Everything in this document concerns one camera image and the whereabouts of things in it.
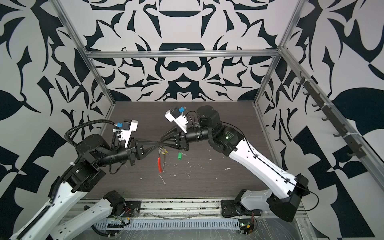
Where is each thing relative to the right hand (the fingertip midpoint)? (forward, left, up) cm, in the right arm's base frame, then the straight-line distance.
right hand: (162, 142), depth 53 cm
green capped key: (+13, -2, -39) cm, 41 cm away
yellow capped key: (-1, 0, -7) cm, 7 cm away
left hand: (0, +1, 0) cm, 1 cm away
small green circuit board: (-22, -35, -41) cm, 58 cm away
